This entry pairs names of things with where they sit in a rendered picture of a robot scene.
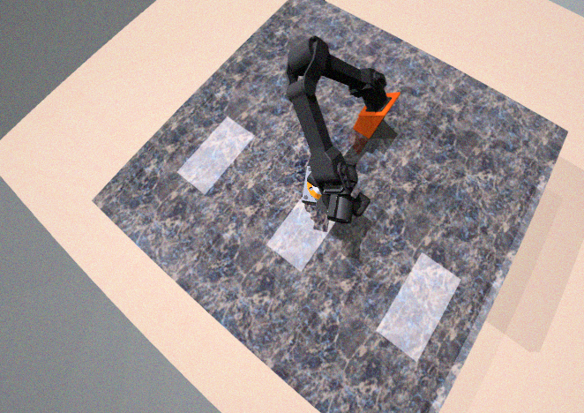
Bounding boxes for yellow round plate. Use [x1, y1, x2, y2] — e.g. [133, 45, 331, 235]
[307, 182, 322, 199]

